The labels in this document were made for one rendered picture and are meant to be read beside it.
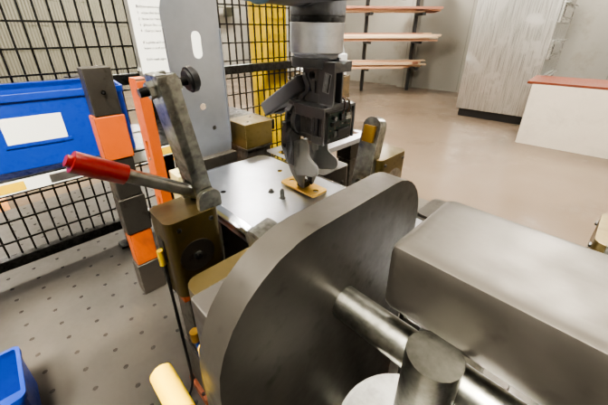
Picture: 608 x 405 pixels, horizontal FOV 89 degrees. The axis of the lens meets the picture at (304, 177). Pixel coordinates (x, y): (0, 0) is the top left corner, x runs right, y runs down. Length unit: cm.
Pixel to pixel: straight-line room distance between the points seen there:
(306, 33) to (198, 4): 31
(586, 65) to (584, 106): 315
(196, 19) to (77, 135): 32
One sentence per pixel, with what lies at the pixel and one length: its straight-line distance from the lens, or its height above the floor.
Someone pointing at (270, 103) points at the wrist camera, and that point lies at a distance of 53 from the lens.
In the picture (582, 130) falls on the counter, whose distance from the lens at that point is 461.
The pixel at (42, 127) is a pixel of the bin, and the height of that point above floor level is 110.
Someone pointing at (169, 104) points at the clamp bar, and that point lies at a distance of 37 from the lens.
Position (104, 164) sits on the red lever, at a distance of 37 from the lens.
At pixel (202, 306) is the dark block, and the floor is 112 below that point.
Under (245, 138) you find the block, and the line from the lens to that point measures 74.
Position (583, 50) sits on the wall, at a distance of 765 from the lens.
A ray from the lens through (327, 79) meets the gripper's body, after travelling 44.
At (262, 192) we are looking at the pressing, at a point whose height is 100.
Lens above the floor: 126
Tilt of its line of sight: 25 degrees down
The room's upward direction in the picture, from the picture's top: straight up
